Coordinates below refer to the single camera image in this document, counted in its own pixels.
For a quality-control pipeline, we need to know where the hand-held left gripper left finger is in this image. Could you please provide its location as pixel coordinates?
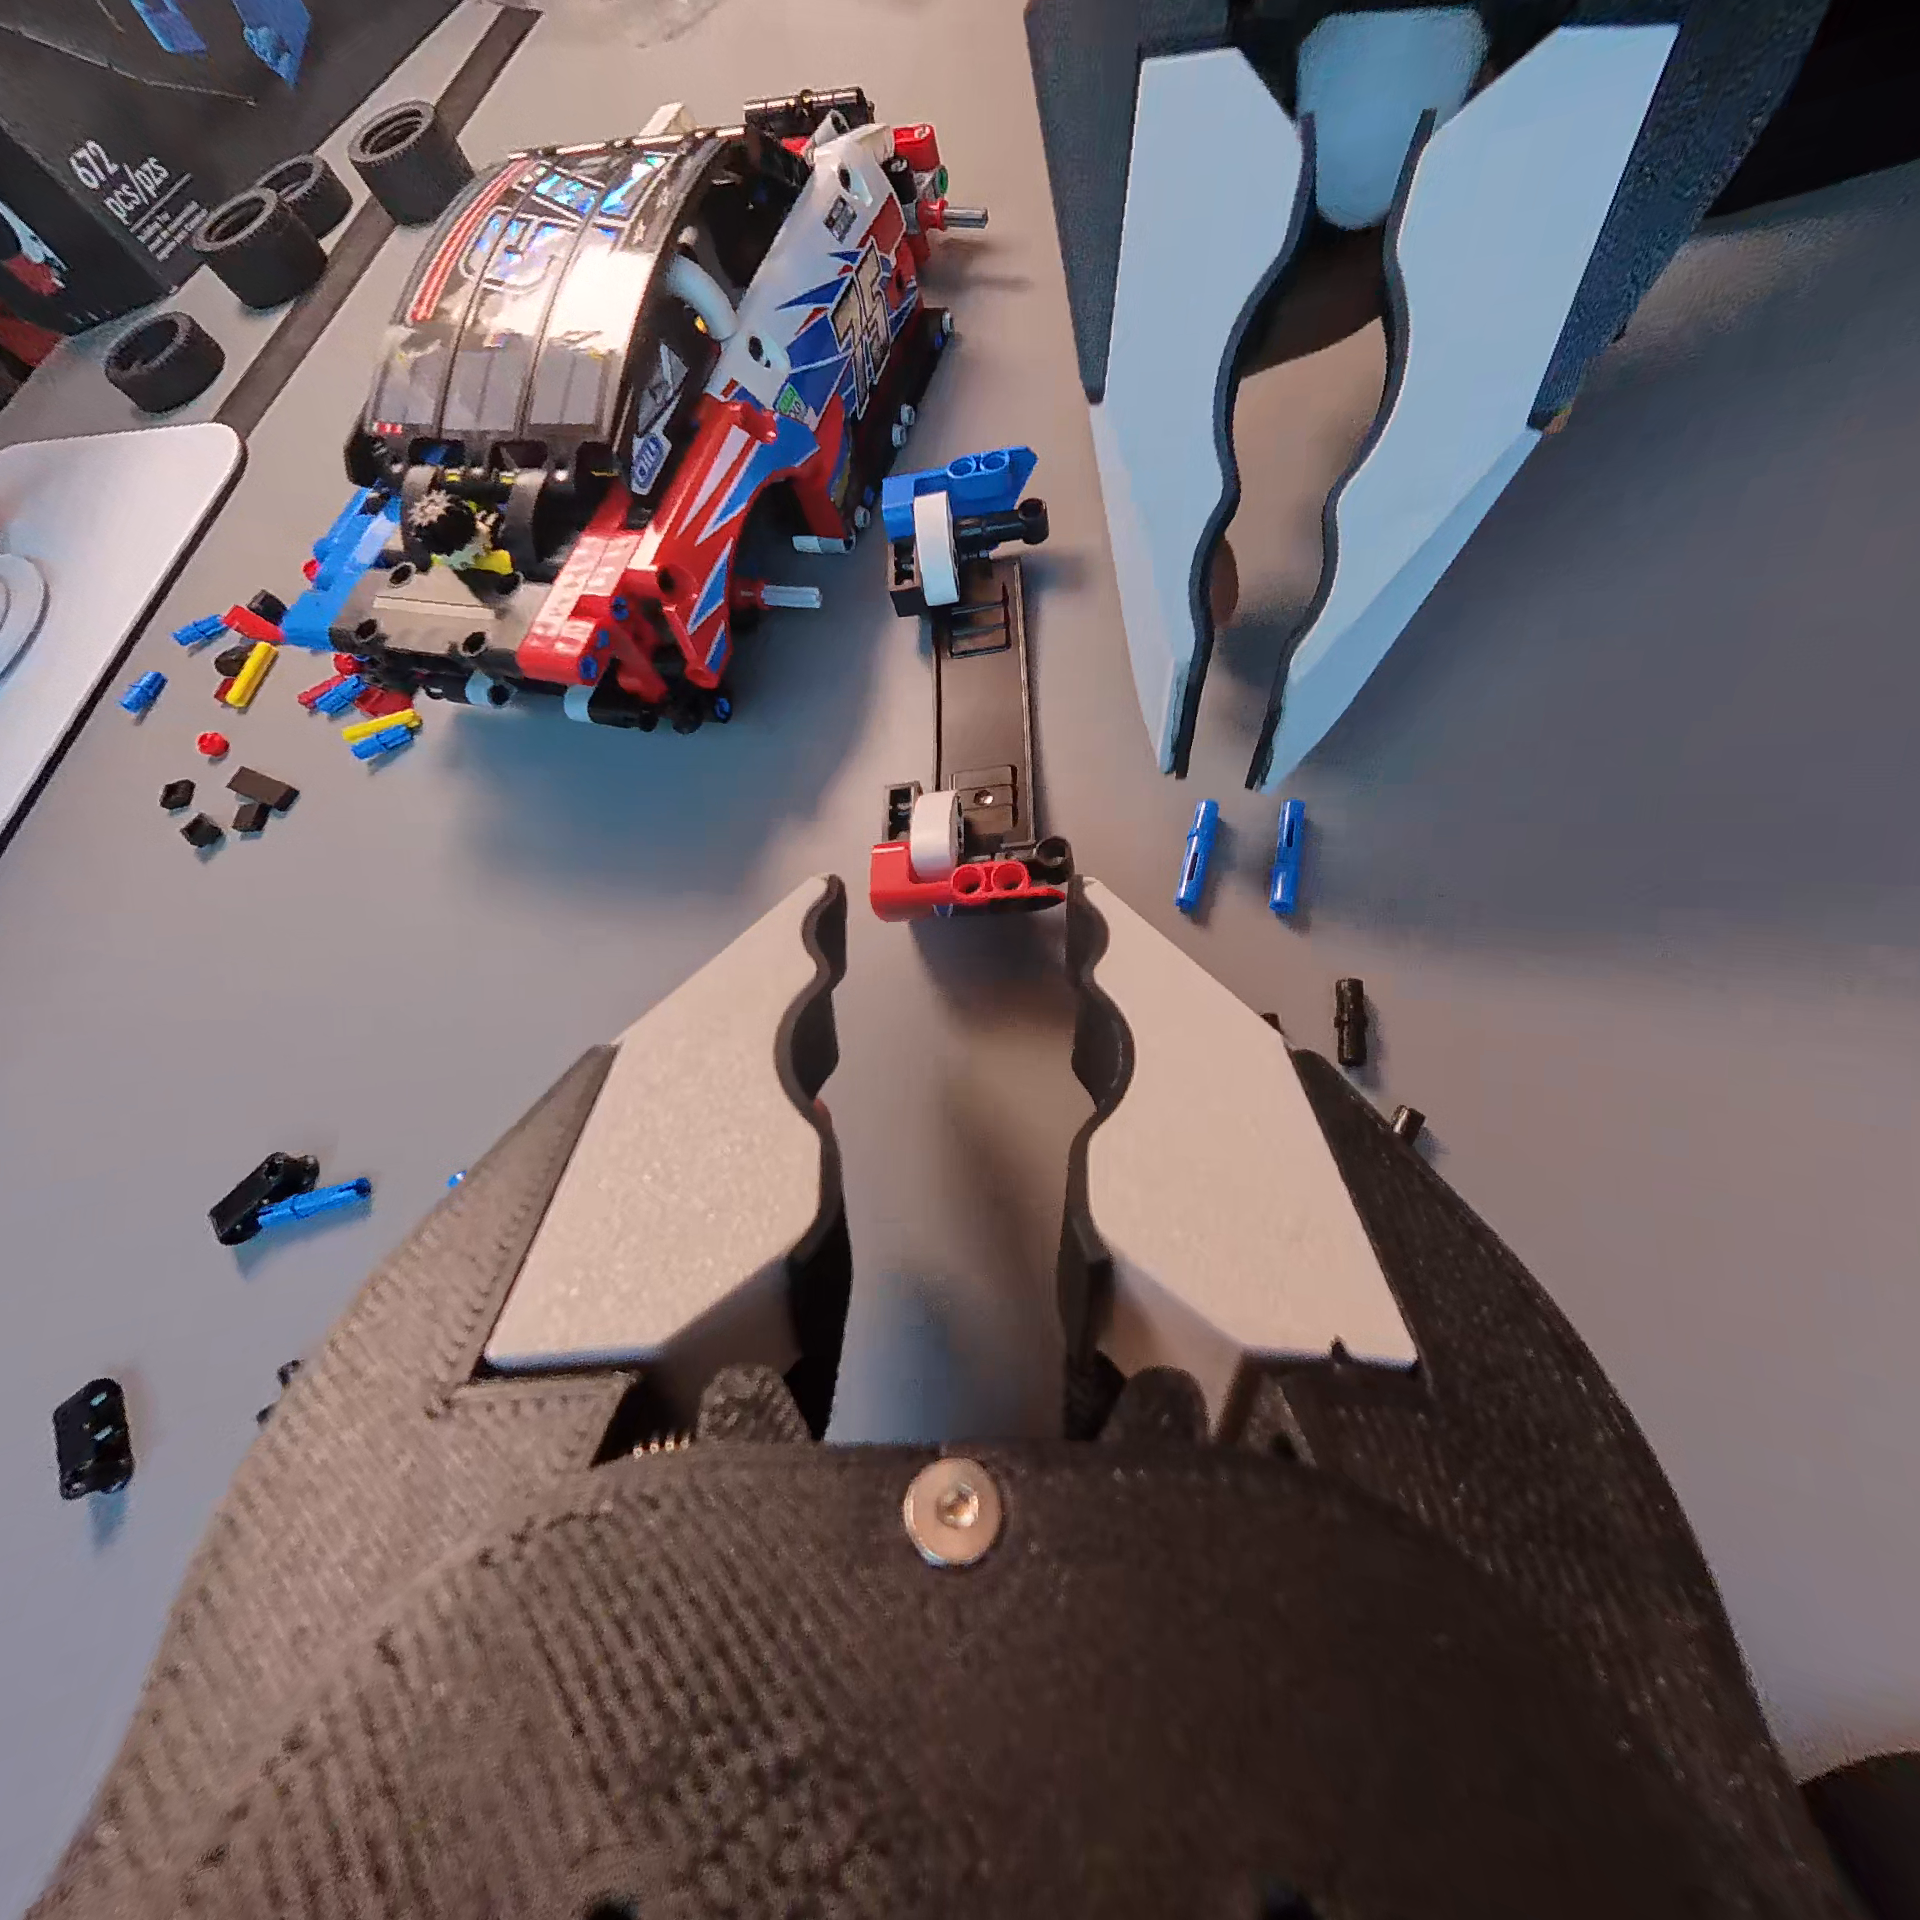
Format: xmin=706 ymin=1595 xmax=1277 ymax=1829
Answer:
xmin=478 ymin=875 xmax=851 ymax=1445

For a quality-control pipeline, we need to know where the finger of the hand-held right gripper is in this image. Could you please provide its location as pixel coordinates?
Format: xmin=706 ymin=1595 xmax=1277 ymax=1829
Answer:
xmin=1246 ymin=26 xmax=1682 ymax=794
xmin=1088 ymin=47 xmax=1316 ymax=777

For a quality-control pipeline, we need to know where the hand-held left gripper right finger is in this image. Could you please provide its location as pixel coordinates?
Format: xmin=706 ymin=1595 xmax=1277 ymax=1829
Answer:
xmin=1056 ymin=881 xmax=1421 ymax=1437

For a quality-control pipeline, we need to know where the black curved lego bumper assembly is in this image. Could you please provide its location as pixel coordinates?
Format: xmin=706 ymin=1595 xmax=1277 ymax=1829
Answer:
xmin=872 ymin=447 xmax=1074 ymax=922

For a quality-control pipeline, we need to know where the lego race car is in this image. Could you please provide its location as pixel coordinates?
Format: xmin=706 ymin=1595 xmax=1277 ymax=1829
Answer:
xmin=307 ymin=87 xmax=992 ymax=737

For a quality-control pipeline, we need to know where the black lego connector piece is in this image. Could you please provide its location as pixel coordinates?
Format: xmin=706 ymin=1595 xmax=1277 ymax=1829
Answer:
xmin=209 ymin=1152 xmax=321 ymax=1248

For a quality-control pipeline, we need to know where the black two-hole lego piece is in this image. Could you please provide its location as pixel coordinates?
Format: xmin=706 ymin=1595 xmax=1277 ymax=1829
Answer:
xmin=54 ymin=1377 xmax=137 ymax=1499

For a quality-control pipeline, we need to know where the pile of small colourful lego pieces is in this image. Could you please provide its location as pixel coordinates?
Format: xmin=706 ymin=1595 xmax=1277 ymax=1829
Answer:
xmin=118 ymin=589 xmax=430 ymax=848

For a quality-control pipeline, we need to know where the black lego tire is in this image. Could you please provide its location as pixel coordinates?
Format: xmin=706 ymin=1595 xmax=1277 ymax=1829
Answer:
xmin=193 ymin=187 xmax=330 ymax=313
xmin=259 ymin=154 xmax=354 ymax=241
xmin=105 ymin=311 xmax=226 ymax=415
xmin=348 ymin=101 xmax=474 ymax=226

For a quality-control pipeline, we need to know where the black lego set box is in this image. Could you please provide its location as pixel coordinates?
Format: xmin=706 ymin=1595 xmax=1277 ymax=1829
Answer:
xmin=0 ymin=0 xmax=518 ymax=377

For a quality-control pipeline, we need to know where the dark cloth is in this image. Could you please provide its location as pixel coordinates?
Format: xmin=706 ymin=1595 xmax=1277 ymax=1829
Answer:
xmin=1793 ymin=1747 xmax=1920 ymax=1920

